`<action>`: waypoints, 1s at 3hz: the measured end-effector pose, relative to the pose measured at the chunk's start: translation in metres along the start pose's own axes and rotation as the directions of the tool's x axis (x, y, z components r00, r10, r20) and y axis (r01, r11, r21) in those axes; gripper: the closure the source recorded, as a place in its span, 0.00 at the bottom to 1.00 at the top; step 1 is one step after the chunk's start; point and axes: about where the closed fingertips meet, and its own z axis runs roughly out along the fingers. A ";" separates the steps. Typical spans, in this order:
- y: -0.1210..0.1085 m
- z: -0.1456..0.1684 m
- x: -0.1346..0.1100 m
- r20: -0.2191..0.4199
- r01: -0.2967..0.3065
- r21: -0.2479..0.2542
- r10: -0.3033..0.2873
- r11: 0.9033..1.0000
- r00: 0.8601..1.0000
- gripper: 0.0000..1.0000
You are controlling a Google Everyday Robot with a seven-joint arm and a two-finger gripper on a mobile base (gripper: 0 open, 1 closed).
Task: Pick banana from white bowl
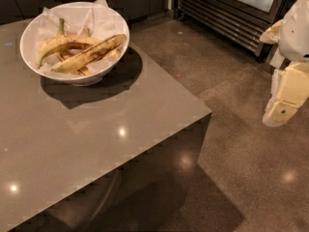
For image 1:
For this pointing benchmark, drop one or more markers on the long spotted front banana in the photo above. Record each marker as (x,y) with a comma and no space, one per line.
(89,55)

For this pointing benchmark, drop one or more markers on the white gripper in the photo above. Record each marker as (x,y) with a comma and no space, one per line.
(296,33)

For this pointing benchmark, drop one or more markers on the curved yellow back banana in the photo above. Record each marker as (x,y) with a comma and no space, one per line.
(61,42)

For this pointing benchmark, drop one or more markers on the glass door refrigerator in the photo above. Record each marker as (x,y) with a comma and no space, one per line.
(242,21)

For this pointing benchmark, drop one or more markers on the white ceramic bowl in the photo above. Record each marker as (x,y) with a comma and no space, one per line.
(32,29)

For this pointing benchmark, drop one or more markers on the white paper bowl liner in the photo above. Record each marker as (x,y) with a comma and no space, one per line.
(103,20)

